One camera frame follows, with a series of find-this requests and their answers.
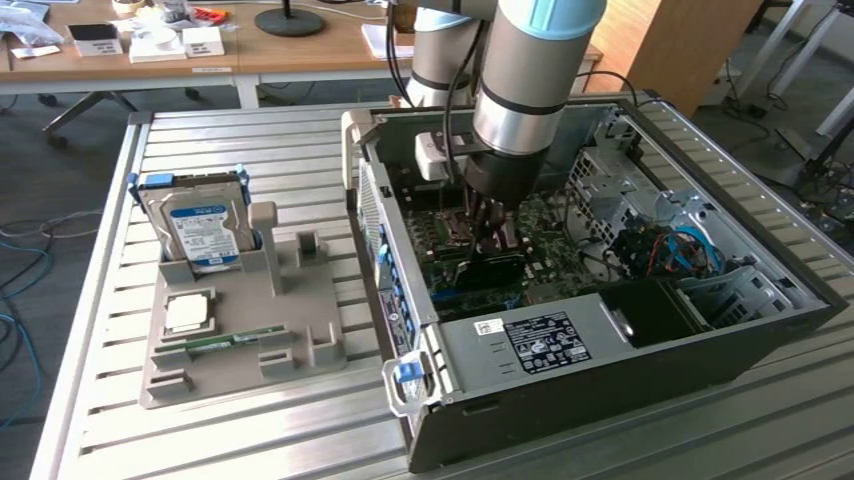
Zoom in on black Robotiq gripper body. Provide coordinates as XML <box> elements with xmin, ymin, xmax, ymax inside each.
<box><xmin>463</xmin><ymin>148</ymin><xmax>548</xmax><ymax>207</ymax></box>

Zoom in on Nvidia graphics card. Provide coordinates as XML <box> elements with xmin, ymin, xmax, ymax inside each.
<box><xmin>455</xmin><ymin>249</ymin><xmax>528</xmax><ymax>291</ymax></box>

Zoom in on metal CPU socket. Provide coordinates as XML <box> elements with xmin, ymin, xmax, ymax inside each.
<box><xmin>434</xmin><ymin>208</ymin><xmax>479</xmax><ymax>246</ymax></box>

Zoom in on green Dell motherboard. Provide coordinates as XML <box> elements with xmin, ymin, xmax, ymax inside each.
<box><xmin>399</xmin><ymin>182</ymin><xmax>606</xmax><ymax>324</ymax></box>

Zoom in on silver metal drive cage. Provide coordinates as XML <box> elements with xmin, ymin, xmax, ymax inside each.
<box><xmin>566</xmin><ymin>144</ymin><xmax>809</xmax><ymax>329</ymax></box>

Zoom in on blue plastic card retainer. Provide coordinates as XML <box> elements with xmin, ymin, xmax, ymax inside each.
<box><xmin>374</xmin><ymin>243</ymin><xmax>406</xmax><ymax>304</ymax></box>

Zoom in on grey power supply unit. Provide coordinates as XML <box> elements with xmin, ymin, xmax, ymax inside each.
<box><xmin>426</xmin><ymin>293</ymin><xmax>634</xmax><ymax>396</ymax></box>

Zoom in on grey latch with blue tab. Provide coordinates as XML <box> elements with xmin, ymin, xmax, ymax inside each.
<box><xmin>379</xmin><ymin>349</ymin><xmax>446</xmax><ymax>418</ymax></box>

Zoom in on white paper stack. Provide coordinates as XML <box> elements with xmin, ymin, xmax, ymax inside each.
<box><xmin>359</xmin><ymin>22</ymin><xmax>417</xmax><ymax>62</ymax></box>

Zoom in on wooden cabinet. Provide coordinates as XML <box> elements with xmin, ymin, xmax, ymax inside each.
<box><xmin>557</xmin><ymin>0</ymin><xmax>766</xmax><ymax>117</ymax></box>

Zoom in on black open PC case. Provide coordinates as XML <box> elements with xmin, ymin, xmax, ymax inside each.
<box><xmin>339</xmin><ymin>97</ymin><xmax>844</xmax><ymax>475</ymax></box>

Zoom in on hard disk with blue rails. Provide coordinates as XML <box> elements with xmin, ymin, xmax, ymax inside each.
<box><xmin>126</xmin><ymin>167</ymin><xmax>269</xmax><ymax>275</ymax></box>

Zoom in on black floor stand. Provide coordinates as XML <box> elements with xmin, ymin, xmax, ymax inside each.
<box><xmin>757</xmin><ymin>84</ymin><xmax>854</xmax><ymax>201</ymax></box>

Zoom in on black round lamp base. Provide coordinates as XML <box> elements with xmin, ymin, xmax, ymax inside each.
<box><xmin>254</xmin><ymin>0</ymin><xmax>329</xmax><ymax>38</ymax></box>

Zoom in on silver CPU chip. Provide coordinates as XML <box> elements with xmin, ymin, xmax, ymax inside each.
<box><xmin>163</xmin><ymin>294</ymin><xmax>217</xmax><ymax>335</ymax></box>

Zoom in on grey parts rack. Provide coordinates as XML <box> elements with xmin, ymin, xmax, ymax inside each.
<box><xmin>137</xmin><ymin>199</ymin><xmax>354</xmax><ymax>411</ymax></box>

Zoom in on small white box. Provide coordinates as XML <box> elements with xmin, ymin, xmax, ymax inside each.
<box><xmin>181</xmin><ymin>25</ymin><xmax>226</xmax><ymax>59</ymax></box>

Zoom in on red small object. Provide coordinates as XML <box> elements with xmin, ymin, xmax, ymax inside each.
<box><xmin>190</xmin><ymin>5</ymin><xmax>235</xmax><ymax>25</ymax></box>

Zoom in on white box with round roll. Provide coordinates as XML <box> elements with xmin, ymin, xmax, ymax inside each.
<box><xmin>127</xmin><ymin>25</ymin><xmax>189</xmax><ymax>65</ymax></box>

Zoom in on white box with black top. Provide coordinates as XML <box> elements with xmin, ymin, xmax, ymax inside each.
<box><xmin>68</xmin><ymin>22</ymin><xmax>126</xmax><ymax>58</ymax></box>

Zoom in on wooden desk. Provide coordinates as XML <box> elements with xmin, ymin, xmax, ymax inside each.
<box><xmin>0</xmin><ymin>0</ymin><xmax>606</xmax><ymax>96</ymax></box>

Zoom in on white paper card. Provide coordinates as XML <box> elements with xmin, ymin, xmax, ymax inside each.
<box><xmin>10</xmin><ymin>44</ymin><xmax>63</xmax><ymax>60</ymax></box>

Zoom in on clear plastic bag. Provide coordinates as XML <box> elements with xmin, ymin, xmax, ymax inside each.
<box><xmin>0</xmin><ymin>2</ymin><xmax>67</xmax><ymax>47</ymax></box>

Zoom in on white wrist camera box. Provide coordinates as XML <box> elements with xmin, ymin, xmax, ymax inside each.
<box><xmin>413</xmin><ymin>130</ymin><xmax>482</xmax><ymax>182</ymax></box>

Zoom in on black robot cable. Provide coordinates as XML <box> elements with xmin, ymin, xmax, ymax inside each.
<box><xmin>385</xmin><ymin>0</ymin><xmax>486</xmax><ymax>201</ymax></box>

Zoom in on black power connector with wires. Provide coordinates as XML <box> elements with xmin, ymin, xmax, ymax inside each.
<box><xmin>610</xmin><ymin>227</ymin><xmax>677</xmax><ymax>281</ymax></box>

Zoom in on black cable behind case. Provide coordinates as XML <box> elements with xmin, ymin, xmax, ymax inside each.
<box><xmin>574</xmin><ymin>70</ymin><xmax>669</xmax><ymax>110</ymax></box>

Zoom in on blue SATA wire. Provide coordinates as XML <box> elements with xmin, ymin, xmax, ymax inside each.
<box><xmin>670</xmin><ymin>225</ymin><xmax>728</xmax><ymax>277</ymax></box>

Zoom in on white table frame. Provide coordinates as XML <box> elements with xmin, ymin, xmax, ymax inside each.
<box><xmin>730</xmin><ymin>0</ymin><xmax>854</xmax><ymax>101</ymax></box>

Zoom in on grey floor cable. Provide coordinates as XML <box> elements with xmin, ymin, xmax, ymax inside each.
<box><xmin>0</xmin><ymin>209</ymin><xmax>106</xmax><ymax>241</ymax></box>

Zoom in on blue floor cable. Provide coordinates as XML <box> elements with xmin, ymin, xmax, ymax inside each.
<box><xmin>0</xmin><ymin>239</ymin><xmax>52</xmax><ymax>431</ymax></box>

